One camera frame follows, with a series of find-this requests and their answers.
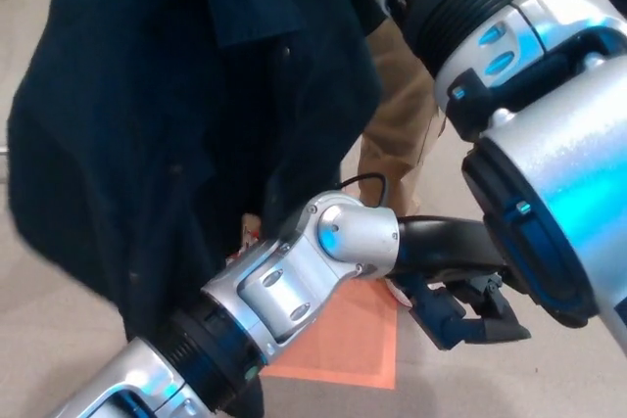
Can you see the robot right silver arm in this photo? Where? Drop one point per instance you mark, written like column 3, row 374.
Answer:
column 294, row 261

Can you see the robot left silver arm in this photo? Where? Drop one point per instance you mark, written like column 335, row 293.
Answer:
column 539, row 193

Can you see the orange floor tape square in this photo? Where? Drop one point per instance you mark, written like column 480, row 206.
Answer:
column 352, row 349

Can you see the robot right black hand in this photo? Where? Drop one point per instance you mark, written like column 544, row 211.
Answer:
column 441, row 251

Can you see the tan trousers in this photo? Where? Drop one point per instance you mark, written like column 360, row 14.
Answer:
column 401, row 119

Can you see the dark teal coat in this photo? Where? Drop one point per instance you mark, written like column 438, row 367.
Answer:
column 147, row 119

